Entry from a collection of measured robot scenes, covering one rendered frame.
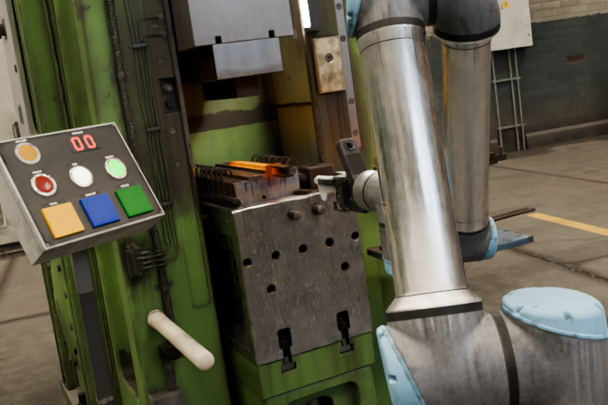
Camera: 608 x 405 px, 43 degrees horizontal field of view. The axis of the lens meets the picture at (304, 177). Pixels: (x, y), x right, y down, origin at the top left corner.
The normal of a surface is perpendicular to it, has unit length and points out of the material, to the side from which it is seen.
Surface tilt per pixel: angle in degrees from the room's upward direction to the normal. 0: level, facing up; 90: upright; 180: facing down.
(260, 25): 90
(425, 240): 72
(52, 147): 60
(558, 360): 84
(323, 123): 90
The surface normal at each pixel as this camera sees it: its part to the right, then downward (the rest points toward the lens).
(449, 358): -0.05, -0.18
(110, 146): 0.60, -0.51
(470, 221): 0.00, 0.59
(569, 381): -0.04, 0.17
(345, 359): 0.44, 0.06
